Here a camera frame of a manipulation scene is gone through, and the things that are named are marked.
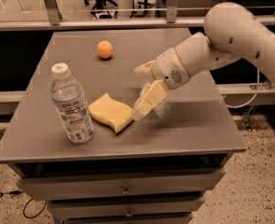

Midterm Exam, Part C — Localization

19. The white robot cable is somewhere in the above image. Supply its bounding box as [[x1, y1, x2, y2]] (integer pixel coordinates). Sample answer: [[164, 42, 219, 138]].
[[225, 68, 262, 109]]

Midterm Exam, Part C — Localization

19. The metal railing frame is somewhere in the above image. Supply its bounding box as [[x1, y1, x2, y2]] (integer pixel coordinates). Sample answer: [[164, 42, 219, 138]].
[[0, 0, 275, 31]]

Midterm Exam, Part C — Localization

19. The clear plastic water bottle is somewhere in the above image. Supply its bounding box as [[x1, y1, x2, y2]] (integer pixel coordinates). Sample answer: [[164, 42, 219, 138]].
[[51, 63, 93, 144]]

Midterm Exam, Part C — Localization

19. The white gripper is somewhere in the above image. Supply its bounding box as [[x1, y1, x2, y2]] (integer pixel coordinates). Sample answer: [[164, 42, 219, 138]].
[[131, 48, 191, 120]]

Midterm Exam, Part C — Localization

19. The grey drawer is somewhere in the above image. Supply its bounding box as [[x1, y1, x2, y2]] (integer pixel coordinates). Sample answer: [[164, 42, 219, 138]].
[[48, 196, 205, 218], [18, 168, 226, 201]]

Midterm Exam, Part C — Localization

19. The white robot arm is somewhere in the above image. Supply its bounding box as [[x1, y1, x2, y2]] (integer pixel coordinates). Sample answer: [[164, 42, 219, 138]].
[[131, 2, 275, 120]]

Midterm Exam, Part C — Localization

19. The middle grey drawer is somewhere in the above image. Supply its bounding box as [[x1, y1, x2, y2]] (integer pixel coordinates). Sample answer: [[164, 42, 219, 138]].
[[48, 196, 205, 218]]

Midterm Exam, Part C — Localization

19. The grey drawer cabinet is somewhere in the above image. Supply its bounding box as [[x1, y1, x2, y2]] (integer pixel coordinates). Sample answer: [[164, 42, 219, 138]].
[[0, 29, 245, 224]]

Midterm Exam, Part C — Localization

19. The orange fruit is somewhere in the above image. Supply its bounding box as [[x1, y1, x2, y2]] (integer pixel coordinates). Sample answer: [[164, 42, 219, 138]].
[[97, 40, 114, 59]]

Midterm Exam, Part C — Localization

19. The top grey drawer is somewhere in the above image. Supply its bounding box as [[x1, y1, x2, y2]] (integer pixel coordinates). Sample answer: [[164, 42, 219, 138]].
[[18, 168, 226, 201]]

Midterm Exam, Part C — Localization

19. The yellow sponge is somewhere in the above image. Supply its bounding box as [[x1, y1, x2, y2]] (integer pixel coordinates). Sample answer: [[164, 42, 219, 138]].
[[89, 93, 133, 133]]

